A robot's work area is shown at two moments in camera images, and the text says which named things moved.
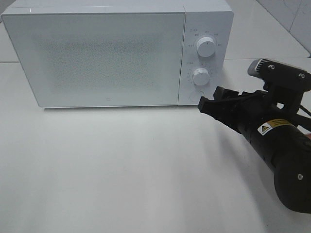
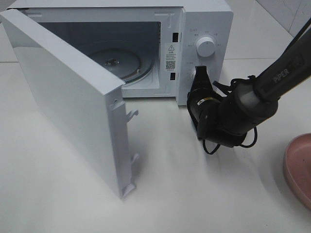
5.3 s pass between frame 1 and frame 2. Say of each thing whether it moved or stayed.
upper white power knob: stayed
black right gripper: moved
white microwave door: moved
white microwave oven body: stayed
